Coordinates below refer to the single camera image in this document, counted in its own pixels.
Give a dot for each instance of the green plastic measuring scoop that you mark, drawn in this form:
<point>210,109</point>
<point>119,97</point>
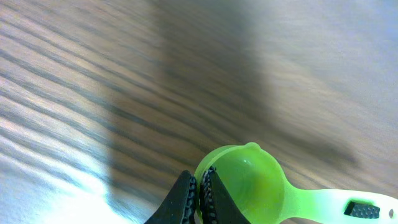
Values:
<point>257,184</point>

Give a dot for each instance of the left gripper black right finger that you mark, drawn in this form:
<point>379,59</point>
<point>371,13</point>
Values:
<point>216,204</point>

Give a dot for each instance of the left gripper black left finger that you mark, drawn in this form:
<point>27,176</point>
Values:
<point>180,203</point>

